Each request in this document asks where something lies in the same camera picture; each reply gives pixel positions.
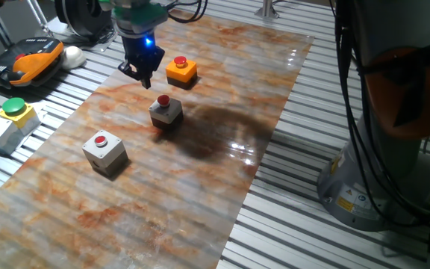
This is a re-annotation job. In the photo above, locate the white computer mouse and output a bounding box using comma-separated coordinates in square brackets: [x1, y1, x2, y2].
[60, 46, 87, 71]

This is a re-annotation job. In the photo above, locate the marble pattern table mat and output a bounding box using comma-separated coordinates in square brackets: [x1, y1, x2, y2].
[0, 10, 315, 269]

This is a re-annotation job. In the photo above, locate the orange box red mushroom button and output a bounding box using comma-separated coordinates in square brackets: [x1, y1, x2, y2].
[165, 55, 199, 90]

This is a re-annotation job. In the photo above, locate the grey metal base plate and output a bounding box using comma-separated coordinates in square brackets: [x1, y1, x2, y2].
[45, 16, 126, 52]

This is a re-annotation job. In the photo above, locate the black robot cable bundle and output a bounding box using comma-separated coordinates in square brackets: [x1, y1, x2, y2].
[162, 0, 430, 229]

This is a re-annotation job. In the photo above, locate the silver aluminium upright post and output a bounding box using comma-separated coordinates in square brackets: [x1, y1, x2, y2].
[254, 0, 280, 19]

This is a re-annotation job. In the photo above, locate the orange black teach pendant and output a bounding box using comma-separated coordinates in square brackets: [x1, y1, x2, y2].
[0, 37, 65, 90]

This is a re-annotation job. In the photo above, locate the grey box flat red button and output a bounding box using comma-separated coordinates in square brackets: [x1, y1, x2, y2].
[81, 129, 130, 177]

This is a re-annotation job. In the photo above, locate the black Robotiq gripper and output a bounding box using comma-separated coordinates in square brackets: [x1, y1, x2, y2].
[117, 31, 166, 89]

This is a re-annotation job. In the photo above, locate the grey box red mushroom button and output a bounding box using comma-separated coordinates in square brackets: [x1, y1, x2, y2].
[148, 94, 184, 132]

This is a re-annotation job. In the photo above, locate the yellow box green mushroom button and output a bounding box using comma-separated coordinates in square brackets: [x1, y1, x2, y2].
[0, 97, 41, 136]

